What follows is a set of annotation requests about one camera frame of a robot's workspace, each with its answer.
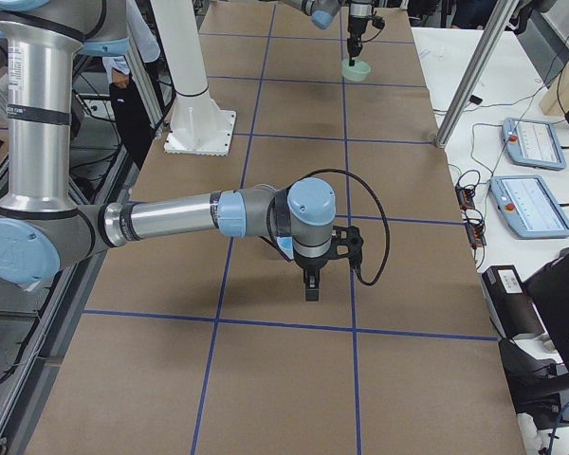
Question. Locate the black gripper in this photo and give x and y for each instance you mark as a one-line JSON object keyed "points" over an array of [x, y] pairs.
{"points": [[357, 25], [311, 262]]}

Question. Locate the mint green ceramic bowl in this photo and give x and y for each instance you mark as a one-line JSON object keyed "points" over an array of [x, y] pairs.
{"points": [[355, 70]]}

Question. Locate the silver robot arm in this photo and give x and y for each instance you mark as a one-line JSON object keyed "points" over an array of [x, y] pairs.
{"points": [[43, 231], [364, 24]]}

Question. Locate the small black square device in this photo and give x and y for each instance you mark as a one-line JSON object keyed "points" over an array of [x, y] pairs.
{"points": [[475, 100]]}

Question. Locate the black orange usb hub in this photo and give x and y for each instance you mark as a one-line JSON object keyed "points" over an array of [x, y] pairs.
{"points": [[465, 197]]}

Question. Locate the far teach pendant tablet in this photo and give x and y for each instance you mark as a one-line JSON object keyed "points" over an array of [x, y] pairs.
{"points": [[533, 143]]}

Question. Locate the teach pendant tablet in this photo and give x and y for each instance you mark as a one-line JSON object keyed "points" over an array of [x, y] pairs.
{"points": [[528, 207], [533, 143]]}

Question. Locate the black box with label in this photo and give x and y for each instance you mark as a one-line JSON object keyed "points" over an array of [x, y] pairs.
{"points": [[511, 307]]}

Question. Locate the person in white shirt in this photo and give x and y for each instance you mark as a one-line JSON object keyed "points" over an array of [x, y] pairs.
{"points": [[132, 121]]}

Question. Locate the near teach pendant tablet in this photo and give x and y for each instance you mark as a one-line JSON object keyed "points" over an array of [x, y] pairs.
{"points": [[528, 207]]}

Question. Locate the black monitor stand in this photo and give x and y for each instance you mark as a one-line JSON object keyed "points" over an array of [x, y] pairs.
{"points": [[540, 387]]}

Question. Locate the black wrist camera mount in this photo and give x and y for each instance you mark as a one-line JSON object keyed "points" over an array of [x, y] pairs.
{"points": [[347, 243], [377, 22]]}

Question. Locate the aluminium frame post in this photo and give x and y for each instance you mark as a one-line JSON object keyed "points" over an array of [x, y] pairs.
{"points": [[490, 37]]}

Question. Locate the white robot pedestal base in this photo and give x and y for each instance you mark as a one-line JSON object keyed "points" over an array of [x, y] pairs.
{"points": [[198, 125]]}

